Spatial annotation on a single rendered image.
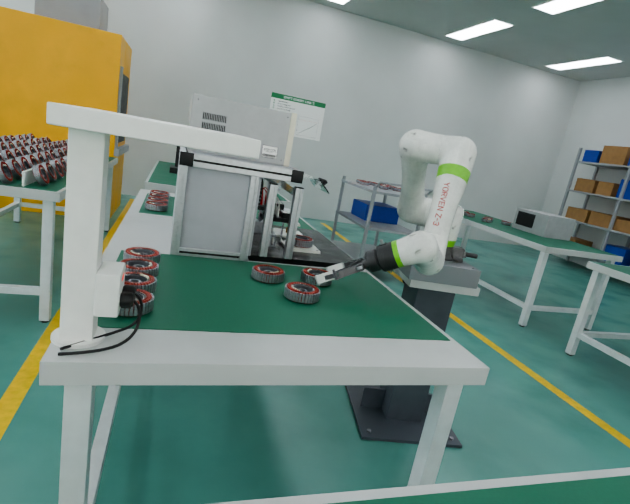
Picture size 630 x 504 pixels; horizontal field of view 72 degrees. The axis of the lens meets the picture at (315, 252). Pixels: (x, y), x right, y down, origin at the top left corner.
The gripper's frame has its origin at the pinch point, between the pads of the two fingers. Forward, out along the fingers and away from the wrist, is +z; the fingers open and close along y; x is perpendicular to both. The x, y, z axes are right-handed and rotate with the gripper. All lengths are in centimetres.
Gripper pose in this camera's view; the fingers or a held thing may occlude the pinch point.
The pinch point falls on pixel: (324, 274)
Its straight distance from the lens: 154.2
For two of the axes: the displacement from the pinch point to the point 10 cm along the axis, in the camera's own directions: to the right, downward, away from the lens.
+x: 3.2, 9.5, 0.8
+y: -2.9, 1.8, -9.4
